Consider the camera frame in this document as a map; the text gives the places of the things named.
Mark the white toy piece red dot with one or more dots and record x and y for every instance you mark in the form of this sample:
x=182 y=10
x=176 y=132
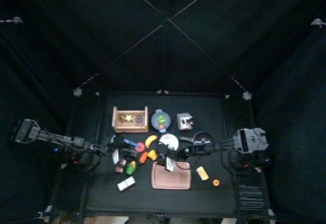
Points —
x=121 y=162

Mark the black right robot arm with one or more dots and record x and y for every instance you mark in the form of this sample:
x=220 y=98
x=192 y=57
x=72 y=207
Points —
x=248 y=140

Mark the purple round toy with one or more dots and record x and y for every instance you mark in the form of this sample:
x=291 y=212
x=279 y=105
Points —
x=139 y=118

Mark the white toy pot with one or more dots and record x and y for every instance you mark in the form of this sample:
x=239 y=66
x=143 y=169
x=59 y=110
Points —
x=170 y=140

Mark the brown toy food piece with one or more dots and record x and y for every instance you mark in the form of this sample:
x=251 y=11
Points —
x=119 y=169

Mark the white flat box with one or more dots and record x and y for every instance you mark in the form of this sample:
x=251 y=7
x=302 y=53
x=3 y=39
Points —
x=125 y=183

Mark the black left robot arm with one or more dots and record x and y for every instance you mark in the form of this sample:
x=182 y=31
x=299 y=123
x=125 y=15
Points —
x=47 y=136

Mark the metal frame corner bracket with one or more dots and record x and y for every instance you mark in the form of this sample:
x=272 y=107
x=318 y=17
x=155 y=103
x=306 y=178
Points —
x=247 y=95
x=318 y=22
x=16 y=20
x=76 y=91

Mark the orange toy carrot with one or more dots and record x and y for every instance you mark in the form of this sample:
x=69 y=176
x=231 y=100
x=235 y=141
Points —
x=143 y=157

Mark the yellow star toy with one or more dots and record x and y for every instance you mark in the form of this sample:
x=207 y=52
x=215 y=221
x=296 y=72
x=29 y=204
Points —
x=128 y=118

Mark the pink cutting board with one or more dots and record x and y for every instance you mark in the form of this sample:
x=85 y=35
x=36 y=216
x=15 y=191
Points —
x=171 y=180

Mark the green toy food piece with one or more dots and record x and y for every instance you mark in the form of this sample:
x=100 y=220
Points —
x=160 y=118

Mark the green and yellow toy vegetable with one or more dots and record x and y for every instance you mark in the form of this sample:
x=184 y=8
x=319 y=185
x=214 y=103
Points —
x=129 y=168

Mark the pink round toy piece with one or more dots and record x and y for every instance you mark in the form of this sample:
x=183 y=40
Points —
x=140 y=147

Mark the wooden open box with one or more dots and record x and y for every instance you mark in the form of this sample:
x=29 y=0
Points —
x=129 y=126

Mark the yellow toy squash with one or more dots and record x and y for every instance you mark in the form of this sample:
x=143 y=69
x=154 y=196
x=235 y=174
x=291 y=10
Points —
x=152 y=155

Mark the orange toy food piece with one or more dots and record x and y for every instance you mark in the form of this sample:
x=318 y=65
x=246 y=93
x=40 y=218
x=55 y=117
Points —
x=160 y=126

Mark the light blue toy pan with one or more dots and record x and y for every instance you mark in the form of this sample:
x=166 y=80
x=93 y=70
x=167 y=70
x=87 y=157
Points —
x=158 y=122

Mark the yellow toy banana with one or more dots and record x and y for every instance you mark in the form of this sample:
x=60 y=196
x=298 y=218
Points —
x=150 y=140

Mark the yellow toy block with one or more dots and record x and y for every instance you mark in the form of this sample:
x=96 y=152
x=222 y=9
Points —
x=202 y=173

